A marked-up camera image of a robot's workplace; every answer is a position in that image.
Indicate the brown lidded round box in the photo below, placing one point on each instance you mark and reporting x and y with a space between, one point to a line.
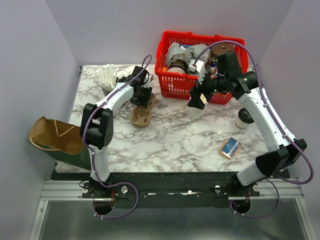
221 48

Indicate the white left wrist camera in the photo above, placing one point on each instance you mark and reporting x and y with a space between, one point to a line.
148 80

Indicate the black plastic cup lid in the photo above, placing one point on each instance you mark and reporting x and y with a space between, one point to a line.
244 116

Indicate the white paper cup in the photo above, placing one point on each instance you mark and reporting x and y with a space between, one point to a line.
242 125

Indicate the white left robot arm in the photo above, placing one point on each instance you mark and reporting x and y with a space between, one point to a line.
97 124

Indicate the black labelled tub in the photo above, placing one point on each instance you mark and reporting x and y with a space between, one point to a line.
177 65

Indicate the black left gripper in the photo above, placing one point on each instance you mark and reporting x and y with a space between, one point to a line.
144 102

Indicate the blue orange card box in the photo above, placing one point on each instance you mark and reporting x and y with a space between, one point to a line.
230 148

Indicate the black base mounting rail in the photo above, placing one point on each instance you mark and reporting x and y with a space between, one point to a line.
169 190

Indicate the brown cardboard cup carrier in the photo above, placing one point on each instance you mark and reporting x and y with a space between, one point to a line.
141 115

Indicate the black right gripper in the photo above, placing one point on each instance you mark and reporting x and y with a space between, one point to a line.
195 92

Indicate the grey plastic mailer bag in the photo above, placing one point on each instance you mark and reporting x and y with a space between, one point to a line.
177 51

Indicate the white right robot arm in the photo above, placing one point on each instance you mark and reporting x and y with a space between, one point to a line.
283 148

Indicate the red plastic shopping basket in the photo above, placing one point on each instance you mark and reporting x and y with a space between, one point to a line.
175 85

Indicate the stack of paper cups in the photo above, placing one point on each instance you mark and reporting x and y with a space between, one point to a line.
195 109

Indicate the brown green paper bag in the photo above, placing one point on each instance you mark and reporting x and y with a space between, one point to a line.
60 140

